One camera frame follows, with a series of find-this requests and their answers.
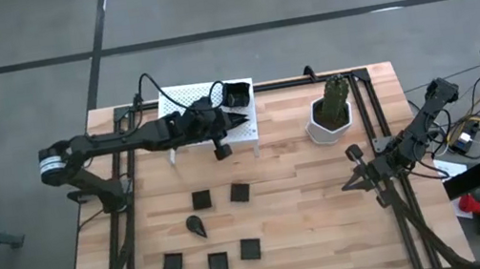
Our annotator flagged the white perforated metal shelf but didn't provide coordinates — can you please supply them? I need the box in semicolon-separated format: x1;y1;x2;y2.
153;73;265;173

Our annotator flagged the white paper sheet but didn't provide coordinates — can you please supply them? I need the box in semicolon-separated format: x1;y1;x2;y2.
431;154;470;182

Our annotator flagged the small black square plate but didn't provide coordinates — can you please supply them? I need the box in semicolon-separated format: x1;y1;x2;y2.
206;251;231;269
227;180;254;205
238;236;264;263
158;251;186;269
190;189;214;212

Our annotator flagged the black aluminium table frame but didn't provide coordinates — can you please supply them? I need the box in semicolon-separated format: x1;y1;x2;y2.
49;45;465;269

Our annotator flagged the black camera cable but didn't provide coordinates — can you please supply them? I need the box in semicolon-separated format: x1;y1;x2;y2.
128;65;198;123

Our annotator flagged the white faceted plant pot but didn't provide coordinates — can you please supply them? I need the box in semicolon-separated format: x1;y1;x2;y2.
301;91;359;150

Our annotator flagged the black desk bar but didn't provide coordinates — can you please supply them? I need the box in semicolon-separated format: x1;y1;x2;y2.
439;153;480;202

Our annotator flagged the black teardrop plate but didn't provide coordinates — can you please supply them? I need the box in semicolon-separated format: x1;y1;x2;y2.
183;213;209;242

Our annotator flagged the small blue white device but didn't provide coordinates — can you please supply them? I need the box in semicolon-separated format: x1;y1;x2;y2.
450;130;478;155

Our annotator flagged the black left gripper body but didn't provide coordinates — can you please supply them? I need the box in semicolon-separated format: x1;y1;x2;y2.
166;93;235;169

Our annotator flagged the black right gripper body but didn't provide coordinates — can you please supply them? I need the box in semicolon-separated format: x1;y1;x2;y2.
344;137;406;214

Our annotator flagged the green cactus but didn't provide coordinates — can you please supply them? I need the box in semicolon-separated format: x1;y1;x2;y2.
311;71;357;129

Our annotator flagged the red funnel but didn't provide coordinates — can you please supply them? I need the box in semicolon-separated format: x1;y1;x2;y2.
456;191;480;219

